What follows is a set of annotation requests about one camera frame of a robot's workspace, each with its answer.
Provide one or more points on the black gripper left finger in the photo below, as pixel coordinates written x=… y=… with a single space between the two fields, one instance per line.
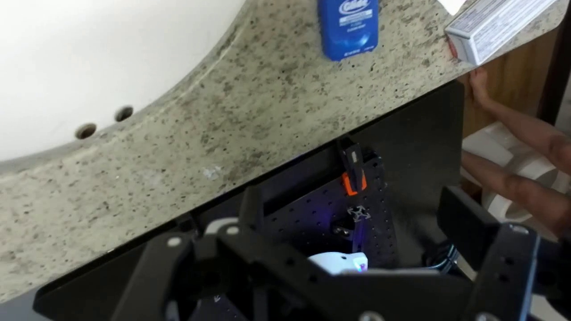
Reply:
x=252 y=207

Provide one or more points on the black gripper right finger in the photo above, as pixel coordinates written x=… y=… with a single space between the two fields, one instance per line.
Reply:
x=468 y=227

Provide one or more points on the black clamp orange tip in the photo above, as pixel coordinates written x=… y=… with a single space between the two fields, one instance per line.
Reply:
x=353 y=177

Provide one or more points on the white toothpaste box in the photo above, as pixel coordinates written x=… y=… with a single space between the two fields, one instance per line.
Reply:
x=487 y=25

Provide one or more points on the blue dental floss box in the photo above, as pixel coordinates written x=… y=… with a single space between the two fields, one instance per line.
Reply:
x=348 y=27

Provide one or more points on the white sink basin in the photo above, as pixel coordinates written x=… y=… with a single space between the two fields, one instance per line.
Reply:
x=73 y=66

